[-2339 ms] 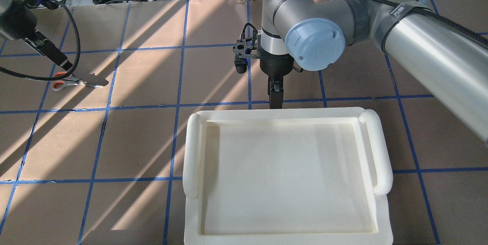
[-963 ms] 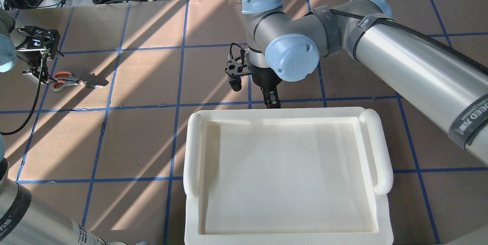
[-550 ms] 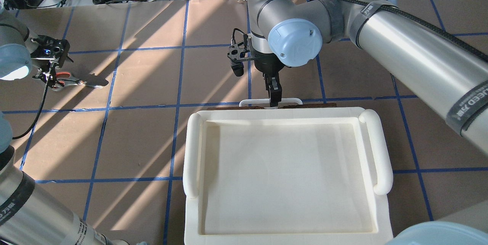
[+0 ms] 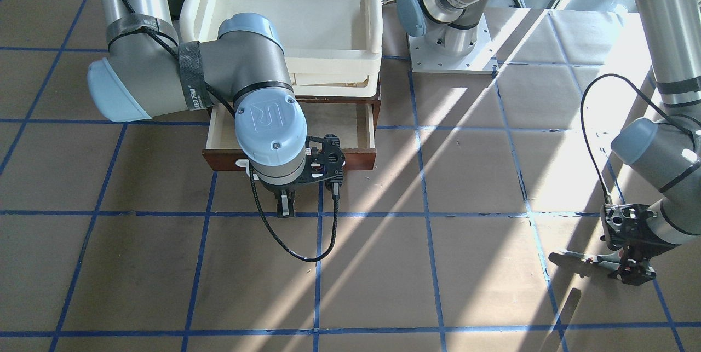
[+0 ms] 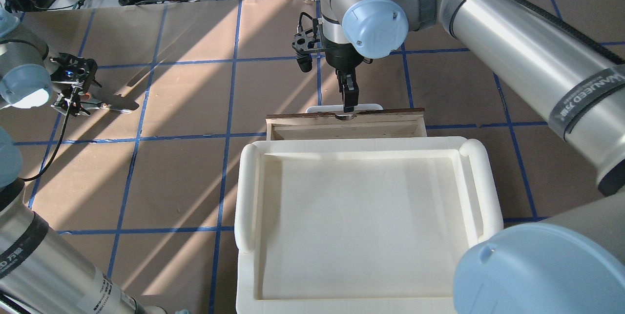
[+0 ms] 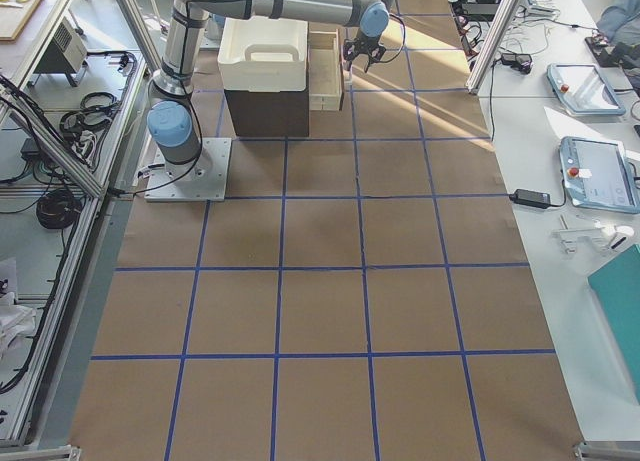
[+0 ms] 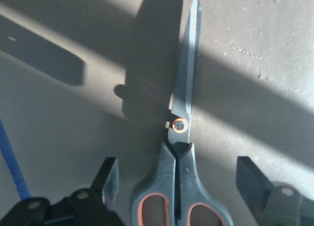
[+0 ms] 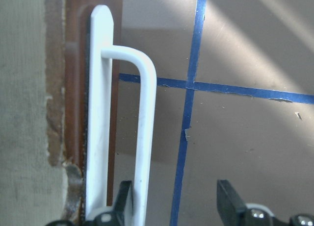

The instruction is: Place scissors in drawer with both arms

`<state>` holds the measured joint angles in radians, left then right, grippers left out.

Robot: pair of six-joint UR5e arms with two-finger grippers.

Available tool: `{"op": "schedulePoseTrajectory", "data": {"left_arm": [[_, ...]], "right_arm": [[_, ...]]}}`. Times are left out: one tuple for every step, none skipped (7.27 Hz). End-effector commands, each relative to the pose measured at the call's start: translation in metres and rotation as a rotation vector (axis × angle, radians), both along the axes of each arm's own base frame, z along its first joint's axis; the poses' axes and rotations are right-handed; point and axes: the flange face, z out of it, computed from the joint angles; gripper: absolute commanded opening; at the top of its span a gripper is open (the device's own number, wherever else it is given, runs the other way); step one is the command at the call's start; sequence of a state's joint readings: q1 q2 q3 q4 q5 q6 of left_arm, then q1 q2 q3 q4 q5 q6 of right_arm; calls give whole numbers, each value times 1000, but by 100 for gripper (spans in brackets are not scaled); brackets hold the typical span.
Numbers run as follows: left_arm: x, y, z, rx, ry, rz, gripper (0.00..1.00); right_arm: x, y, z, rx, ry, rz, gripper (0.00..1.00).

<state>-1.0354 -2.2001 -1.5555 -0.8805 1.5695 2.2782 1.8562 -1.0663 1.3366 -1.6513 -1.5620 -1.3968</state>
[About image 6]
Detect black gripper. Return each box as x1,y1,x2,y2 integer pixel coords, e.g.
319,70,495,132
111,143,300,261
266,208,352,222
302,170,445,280
343,33,384,71

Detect light wooden drawer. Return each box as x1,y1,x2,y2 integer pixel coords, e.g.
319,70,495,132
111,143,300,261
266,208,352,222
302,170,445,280
308,31,344,111

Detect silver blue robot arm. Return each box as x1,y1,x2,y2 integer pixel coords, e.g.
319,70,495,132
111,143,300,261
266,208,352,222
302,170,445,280
147,0,395,186

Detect dark brown wooden cabinet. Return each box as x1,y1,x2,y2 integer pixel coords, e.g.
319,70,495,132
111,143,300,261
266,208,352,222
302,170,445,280
224,89,309,138

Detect white plastic tray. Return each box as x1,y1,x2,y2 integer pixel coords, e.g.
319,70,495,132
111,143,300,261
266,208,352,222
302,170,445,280
217,16,308,92

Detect black power adapter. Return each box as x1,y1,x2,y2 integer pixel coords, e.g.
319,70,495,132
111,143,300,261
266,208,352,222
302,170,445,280
509,189,552,209

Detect upper teach pendant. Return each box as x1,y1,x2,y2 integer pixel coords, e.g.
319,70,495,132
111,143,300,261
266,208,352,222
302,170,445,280
546,63,626,116

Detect teach pendant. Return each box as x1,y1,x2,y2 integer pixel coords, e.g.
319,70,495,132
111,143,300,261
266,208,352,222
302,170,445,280
559,136,639,214
546,63,626,116

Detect lower teach pendant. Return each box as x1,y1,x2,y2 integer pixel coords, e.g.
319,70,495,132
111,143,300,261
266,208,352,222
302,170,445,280
559,136,639,214

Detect clear acrylic stand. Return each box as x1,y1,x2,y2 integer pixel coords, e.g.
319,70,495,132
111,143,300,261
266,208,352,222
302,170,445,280
552,214,609,255

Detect grey electronics box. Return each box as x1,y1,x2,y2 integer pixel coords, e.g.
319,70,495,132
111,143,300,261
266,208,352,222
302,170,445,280
34,18,88,87

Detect wooden board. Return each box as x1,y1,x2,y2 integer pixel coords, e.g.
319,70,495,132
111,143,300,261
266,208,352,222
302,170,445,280
1,0,43,42

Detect aluminium frame post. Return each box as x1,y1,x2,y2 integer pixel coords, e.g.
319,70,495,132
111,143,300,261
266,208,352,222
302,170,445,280
466,0,520,95

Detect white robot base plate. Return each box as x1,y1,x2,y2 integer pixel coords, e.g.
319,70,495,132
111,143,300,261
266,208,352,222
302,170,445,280
143,137,232,202

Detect coiled black cables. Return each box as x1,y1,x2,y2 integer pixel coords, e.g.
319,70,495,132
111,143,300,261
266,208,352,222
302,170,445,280
35,188,84,231

